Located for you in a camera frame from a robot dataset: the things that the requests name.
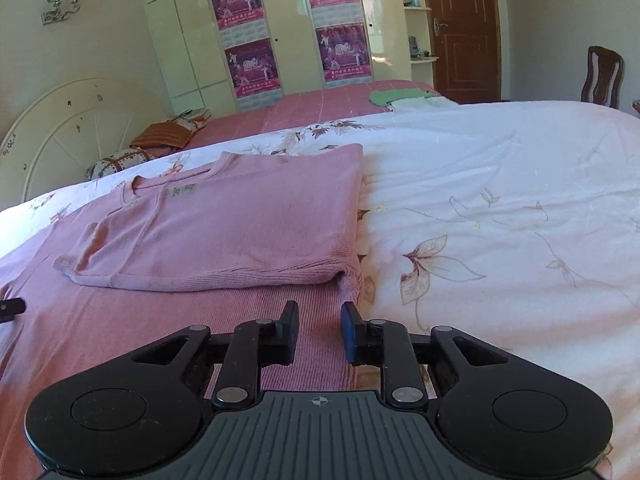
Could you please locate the pink checked bedspread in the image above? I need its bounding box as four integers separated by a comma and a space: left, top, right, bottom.
170, 79, 446, 153

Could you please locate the pink knit sweater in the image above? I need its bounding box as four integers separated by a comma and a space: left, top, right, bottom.
0, 143, 366, 480

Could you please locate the cream wardrobe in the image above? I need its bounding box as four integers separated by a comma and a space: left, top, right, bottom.
135, 0, 416, 113

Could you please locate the white floral quilt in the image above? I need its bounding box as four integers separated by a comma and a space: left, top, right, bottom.
0, 100, 640, 480

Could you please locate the cream corner shelf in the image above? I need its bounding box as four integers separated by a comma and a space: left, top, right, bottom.
397, 0, 437, 81

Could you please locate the green folded cloth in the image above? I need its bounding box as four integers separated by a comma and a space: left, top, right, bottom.
369, 87, 441, 109

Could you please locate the brown patterned pillow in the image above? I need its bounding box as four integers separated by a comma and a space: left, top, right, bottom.
167, 107, 212, 133
85, 147, 167, 181

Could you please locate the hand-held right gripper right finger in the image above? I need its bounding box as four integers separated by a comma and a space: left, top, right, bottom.
340, 301, 510, 408

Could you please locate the cream round headboard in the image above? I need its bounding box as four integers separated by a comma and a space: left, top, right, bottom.
0, 77, 171, 211

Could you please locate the orange pillow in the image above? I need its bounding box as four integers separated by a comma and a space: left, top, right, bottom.
130, 121, 195, 151

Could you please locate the brown wooden door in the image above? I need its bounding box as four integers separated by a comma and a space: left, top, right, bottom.
420, 0, 502, 103

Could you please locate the wooden chair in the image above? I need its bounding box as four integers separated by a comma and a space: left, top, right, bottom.
580, 46, 625, 109

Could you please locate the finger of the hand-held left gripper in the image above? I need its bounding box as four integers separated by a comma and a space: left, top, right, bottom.
0, 298, 27, 324

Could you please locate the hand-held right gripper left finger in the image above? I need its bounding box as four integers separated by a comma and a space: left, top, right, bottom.
131, 301, 300, 409

